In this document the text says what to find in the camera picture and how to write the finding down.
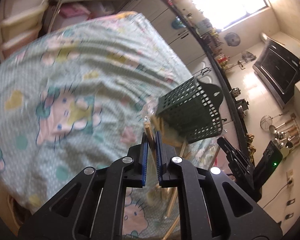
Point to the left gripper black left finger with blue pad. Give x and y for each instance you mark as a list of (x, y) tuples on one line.
[(90, 205)]

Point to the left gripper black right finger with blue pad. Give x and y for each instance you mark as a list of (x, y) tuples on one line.
[(211, 205)]

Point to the wooden chopstick pair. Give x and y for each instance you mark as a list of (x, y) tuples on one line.
[(154, 188)]

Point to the dark green perforated utensil basket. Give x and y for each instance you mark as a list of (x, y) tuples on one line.
[(192, 109)]

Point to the black kitchen countertop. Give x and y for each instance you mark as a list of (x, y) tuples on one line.
[(225, 85)]

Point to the black box with green light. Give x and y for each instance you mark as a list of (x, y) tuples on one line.
[(267, 165)]

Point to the green hanging spatula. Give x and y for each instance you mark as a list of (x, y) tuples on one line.
[(285, 151)]

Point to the hanging metal ladle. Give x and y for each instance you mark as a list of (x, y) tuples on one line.
[(273, 129)]

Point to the loose wooden chopsticks on table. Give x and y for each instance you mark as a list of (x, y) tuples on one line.
[(174, 196)]

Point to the black range hood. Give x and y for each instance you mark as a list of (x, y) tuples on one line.
[(279, 69)]

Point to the Hello Kitty patterned tablecloth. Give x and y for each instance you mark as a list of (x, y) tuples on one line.
[(78, 97)]

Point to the blue bag on cabinet door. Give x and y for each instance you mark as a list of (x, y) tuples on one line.
[(177, 24)]

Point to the pink lidded storage bin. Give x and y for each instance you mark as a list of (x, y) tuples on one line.
[(70, 14)]

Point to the hanging wire strainer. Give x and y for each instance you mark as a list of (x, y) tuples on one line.
[(265, 122)]

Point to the wall power socket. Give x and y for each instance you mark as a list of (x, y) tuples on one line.
[(290, 178)]

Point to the round wall ventilation fan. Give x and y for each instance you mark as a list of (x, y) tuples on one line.
[(232, 39)]

